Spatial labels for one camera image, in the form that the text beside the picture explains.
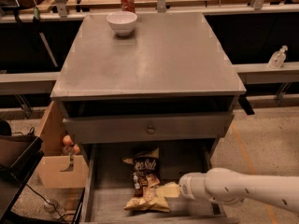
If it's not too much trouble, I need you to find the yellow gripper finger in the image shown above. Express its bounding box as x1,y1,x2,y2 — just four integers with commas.
156,182,180,198

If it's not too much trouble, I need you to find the brown chip bag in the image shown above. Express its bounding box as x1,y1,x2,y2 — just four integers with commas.
122,148,169,213

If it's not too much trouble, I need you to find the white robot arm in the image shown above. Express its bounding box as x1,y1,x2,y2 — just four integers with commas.
156,168,299,213

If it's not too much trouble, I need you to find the round metal drawer knob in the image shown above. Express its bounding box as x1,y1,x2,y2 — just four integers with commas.
147,126,155,134

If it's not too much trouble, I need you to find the open middle drawer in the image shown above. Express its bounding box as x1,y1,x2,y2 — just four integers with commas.
80,140,239,224

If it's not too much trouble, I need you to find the grey wooden drawer cabinet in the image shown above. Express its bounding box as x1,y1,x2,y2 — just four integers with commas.
50,12,247,224

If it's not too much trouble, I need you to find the closed top drawer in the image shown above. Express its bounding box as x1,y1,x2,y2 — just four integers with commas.
64,112,234,144

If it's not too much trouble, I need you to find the orange apple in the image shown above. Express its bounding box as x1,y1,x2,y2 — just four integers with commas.
63,135,73,147
73,144,80,155

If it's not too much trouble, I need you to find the black tray cart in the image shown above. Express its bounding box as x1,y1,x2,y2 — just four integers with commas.
0,119,44,224

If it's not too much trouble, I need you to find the clear soap dispenser bottle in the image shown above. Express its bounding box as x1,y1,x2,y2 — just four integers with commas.
268,45,288,69

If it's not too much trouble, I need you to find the white ceramic bowl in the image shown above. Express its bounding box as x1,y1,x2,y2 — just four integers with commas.
107,11,137,35

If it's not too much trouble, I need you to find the red soda can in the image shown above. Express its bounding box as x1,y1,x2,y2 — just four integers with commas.
121,0,135,13

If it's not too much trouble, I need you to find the black floor cable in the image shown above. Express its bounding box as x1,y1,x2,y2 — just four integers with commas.
25,183,78,223

